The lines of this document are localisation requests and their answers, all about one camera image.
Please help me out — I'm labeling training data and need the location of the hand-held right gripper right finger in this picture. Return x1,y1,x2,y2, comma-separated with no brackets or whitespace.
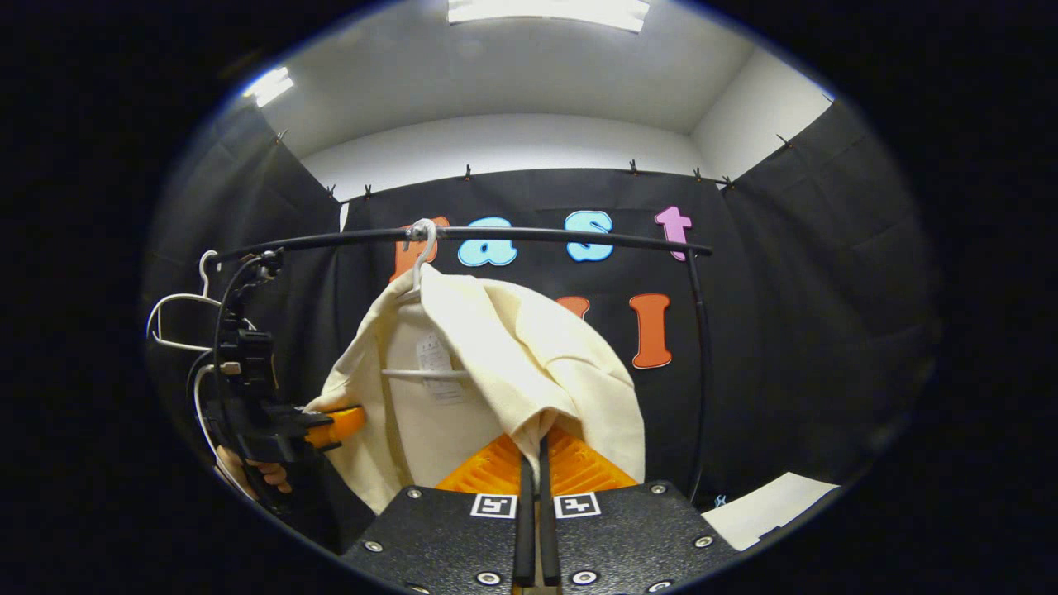
537,426,741,595

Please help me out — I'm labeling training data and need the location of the black clothes rail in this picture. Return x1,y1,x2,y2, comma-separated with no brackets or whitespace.
205,225,713,505

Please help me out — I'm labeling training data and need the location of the white cable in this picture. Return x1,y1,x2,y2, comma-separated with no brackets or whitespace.
193,364,253,501

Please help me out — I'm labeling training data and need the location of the large ceiling light panel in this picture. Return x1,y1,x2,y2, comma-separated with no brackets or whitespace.
446,0,650,34

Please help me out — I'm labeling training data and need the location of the row of small backdrop clips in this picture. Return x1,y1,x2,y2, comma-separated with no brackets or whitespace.
274,128,793,199

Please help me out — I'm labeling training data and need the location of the white panel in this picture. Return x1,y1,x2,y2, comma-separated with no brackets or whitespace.
701,473,840,552

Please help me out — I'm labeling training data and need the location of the black cable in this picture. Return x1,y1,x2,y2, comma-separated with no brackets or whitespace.
212,248,284,364

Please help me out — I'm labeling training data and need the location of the small ceiling light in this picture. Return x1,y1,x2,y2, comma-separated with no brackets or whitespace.
244,66,294,108

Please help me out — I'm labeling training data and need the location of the white clothes hanger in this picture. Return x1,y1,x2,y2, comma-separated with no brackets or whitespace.
382,219,472,383
147,250,257,354

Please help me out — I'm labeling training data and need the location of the cream shirt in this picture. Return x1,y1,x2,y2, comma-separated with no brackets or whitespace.
304,263,646,515

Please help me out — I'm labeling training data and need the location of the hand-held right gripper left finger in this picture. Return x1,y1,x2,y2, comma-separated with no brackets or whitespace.
341,434,536,595

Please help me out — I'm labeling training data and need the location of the black backdrop cloth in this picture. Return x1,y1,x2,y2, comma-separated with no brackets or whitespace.
141,99,943,555

